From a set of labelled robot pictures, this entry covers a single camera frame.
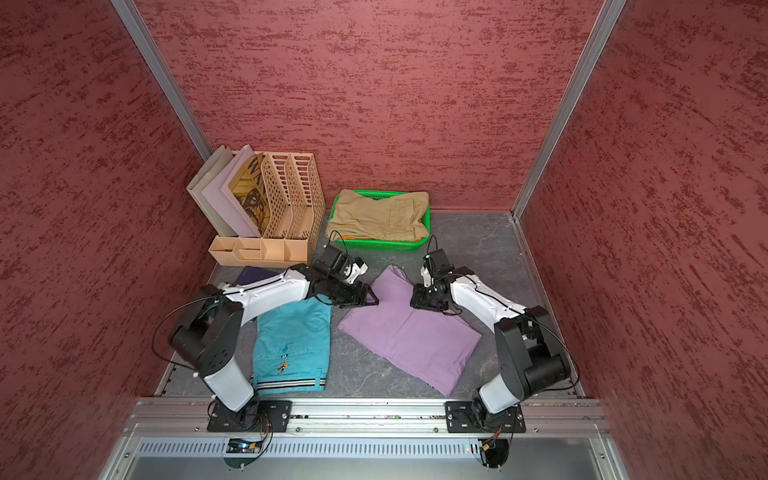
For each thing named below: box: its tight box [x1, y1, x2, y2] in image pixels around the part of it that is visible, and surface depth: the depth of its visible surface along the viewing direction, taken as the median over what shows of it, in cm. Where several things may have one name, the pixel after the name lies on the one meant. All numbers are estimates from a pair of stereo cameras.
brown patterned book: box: [228, 153, 270, 237], surface depth 102 cm
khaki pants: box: [325, 189, 429, 241], surface depth 109 cm
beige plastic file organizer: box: [208, 152, 326, 268], surface depth 106 cm
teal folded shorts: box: [250, 294, 333, 396], surface depth 83 cm
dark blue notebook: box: [235, 266, 282, 286], surface depth 103 cm
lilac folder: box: [202, 144, 263, 238], surface depth 94 cm
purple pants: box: [338, 265, 482, 397], surface depth 87 cm
